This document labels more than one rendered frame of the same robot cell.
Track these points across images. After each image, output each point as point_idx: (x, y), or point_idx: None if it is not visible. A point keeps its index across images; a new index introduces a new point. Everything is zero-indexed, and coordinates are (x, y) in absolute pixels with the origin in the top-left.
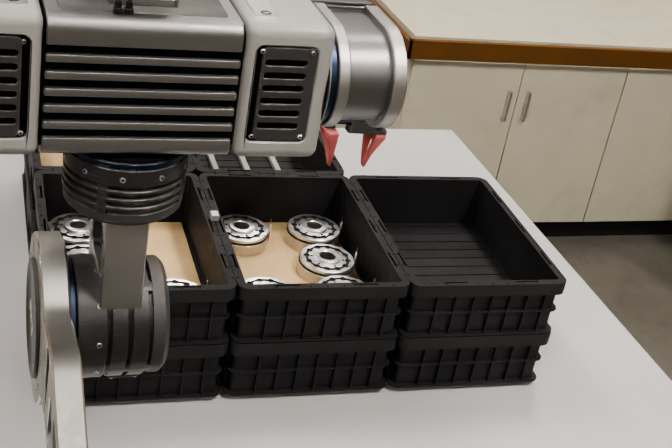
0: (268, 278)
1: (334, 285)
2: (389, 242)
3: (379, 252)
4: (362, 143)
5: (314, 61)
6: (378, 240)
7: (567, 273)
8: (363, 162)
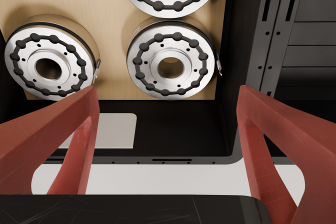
0: (50, 33)
1: (123, 161)
2: (271, 60)
3: (244, 60)
4: (270, 117)
5: None
6: (251, 52)
7: None
8: (239, 123)
